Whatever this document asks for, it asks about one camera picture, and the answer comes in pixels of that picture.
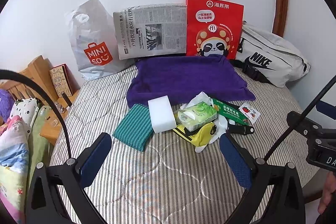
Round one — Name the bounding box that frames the person's right hand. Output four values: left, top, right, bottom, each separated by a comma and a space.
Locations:
318, 172, 336, 214

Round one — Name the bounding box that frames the purple towel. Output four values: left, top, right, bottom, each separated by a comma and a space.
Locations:
126, 55, 256, 107

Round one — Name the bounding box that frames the patterned notebook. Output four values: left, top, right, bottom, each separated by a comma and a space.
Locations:
49, 64, 74, 97

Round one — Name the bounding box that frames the black cable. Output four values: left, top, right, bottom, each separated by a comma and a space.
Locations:
0, 69, 72, 159

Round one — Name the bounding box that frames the colourful bedding pile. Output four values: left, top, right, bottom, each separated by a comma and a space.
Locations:
1, 89, 52, 223

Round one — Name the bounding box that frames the white Miniso plastic bag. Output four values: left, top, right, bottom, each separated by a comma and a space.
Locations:
65, 0, 134, 81

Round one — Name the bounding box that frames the black watch strap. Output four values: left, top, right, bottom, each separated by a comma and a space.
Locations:
227, 122, 255, 136

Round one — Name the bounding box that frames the striped quilted mattress cover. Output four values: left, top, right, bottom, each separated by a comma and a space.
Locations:
66, 65, 318, 223

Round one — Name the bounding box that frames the white sponge block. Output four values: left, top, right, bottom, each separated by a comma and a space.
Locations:
148, 96, 177, 134

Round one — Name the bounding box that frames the green snack packet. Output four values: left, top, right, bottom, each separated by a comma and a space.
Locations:
213, 98, 249, 126

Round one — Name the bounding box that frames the white Nike waist bag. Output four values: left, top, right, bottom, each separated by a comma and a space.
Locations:
230, 23, 310, 88

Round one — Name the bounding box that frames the small white fruit sachet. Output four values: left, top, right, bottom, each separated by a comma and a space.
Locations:
239, 102, 260, 124

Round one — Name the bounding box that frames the folded newspaper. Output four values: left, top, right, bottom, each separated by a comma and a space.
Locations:
113, 3, 186, 60

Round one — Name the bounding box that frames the yellow black pouch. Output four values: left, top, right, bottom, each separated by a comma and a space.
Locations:
173, 122, 217, 147

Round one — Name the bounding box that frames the red panda paper bag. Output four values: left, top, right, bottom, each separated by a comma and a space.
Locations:
186, 0, 244, 59

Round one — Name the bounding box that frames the green tissue pack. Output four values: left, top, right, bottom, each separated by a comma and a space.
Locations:
177, 102, 217, 132

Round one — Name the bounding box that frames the teal striped cloth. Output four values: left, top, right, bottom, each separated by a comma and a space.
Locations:
113, 104, 154, 152

